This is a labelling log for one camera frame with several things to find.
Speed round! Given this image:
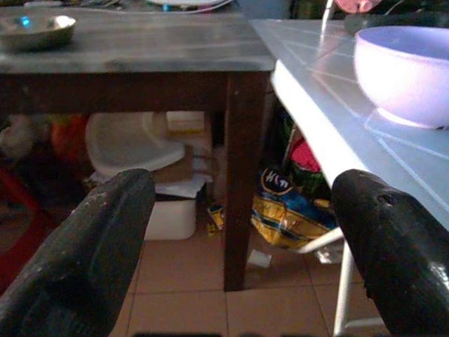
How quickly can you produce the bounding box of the white tiled folding table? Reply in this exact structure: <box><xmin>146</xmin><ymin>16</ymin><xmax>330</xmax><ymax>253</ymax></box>
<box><xmin>249</xmin><ymin>18</ymin><xmax>449</xmax><ymax>337</ymax></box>

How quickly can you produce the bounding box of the red green bag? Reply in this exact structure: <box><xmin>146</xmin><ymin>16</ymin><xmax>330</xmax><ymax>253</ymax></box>
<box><xmin>282</xmin><ymin>126</ymin><xmax>328</xmax><ymax>197</ymax></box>

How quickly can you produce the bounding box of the red plastic stool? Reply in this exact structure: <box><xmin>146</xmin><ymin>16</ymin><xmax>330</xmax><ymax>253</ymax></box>
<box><xmin>0</xmin><ymin>166</ymin><xmax>53</xmax><ymax>296</ymax></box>

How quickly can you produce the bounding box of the white paper scrap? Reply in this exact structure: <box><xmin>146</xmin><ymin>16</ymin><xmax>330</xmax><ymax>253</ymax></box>
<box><xmin>247</xmin><ymin>249</ymin><xmax>273</xmax><ymax>267</ymax></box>

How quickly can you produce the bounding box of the dark wooden table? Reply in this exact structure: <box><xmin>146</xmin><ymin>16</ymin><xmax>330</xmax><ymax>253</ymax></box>
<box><xmin>0</xmin><ymin>6</ymin><xmax>276</xmax><ymax>293</ymax></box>

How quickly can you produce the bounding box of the orange bag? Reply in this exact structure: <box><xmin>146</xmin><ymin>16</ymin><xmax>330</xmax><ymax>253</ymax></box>
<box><xmin>51</xmin><ymin>114</ymin><xmax>89</xmax><ymax>166</ymax></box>

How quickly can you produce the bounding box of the white plastic bowl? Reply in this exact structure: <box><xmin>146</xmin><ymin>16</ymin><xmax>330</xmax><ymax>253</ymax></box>
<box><xmin>353</xmin><ymin>25</ymin><xmax>449</xmax><ymax>129</ymax></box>

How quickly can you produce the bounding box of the yellow blue plastic bag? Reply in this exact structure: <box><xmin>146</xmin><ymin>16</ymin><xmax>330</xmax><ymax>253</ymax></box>
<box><xmin>250</xmin><ymin>167</ymin><xmax>340</xmax><ymax>249</ymax></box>

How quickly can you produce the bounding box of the shallow metal dish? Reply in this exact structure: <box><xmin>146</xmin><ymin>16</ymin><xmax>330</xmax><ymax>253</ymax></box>
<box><xmin>0</xmin><ymin>14</ymin><xmax>77</xmax><ymax>53</ymax></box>

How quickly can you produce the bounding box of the pink round object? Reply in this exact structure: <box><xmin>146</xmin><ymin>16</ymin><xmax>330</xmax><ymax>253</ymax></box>
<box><xmin>333</xmin><ymin>0</ymin><xmax>383</xmax><ymax>14</ymax></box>

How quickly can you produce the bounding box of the brown cardboard box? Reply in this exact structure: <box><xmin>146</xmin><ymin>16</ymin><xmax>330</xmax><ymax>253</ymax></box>
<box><xmin>151</xmin><ymin>144</ymin><xmax>194</xmax><ymax>184</ymax></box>

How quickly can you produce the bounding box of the white plastic box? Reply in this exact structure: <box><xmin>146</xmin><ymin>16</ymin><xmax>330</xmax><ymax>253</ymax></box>
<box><xmin>143</xmin><ymin>197</ymin><xmax>197</xmax><ymax>242</ymax></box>

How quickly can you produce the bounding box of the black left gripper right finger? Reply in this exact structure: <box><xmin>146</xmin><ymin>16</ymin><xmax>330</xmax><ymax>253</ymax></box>
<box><xmin>330</xmin><ymin>168</ymin><xmax>449</xmax><ymax>337</ymax></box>

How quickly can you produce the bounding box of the white plastic seat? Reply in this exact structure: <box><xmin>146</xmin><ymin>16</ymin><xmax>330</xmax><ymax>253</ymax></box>
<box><xmin>85</xmin><ymin>112</ymin><xmax>186</xmax><ymax>176</ymax></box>

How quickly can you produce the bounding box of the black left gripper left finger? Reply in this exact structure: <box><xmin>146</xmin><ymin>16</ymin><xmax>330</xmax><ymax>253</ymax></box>
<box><xmin>0</xmin><ymin>168</ymin><xmax>156</xmax><ymax>337</ymax></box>

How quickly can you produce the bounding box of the white plate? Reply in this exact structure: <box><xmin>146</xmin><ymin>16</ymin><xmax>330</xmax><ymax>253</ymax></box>
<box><xmin>145</xmin><ymin>0</ymin><xmax>235</xmax><ymax>13</ymax></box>

